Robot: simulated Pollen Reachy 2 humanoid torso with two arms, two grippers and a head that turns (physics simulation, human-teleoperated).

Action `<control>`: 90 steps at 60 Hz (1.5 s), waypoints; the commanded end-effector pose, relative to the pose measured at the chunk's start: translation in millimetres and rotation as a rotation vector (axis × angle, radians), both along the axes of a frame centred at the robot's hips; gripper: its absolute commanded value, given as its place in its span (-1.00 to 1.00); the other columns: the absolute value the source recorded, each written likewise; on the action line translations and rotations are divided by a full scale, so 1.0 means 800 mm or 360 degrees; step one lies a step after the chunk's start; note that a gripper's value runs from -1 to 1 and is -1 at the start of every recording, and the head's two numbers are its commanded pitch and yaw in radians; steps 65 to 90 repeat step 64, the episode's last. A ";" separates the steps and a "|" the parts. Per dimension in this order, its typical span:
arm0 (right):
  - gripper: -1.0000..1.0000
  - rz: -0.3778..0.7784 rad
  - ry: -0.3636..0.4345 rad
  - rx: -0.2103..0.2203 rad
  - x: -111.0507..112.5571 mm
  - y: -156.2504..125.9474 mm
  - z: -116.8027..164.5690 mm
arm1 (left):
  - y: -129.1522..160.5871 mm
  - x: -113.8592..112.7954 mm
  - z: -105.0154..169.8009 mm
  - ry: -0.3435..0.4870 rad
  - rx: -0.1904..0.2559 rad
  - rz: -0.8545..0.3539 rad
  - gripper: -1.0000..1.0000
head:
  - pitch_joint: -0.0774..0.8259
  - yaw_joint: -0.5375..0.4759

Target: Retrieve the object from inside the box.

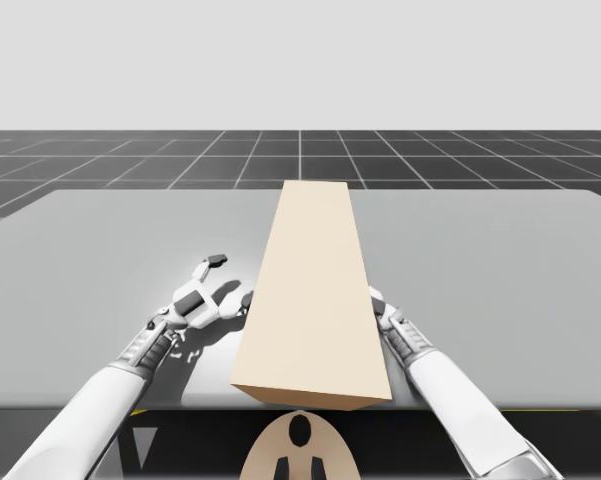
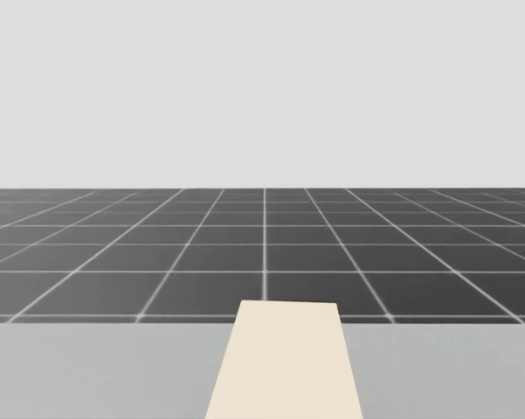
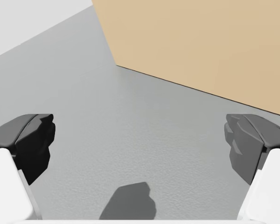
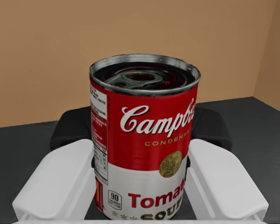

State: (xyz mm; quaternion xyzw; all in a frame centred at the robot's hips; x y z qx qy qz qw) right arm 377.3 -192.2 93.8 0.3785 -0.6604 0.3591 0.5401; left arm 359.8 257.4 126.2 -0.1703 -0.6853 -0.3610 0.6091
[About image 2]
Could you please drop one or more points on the tall board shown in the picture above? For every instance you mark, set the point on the tall board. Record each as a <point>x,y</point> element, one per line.
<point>286,362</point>

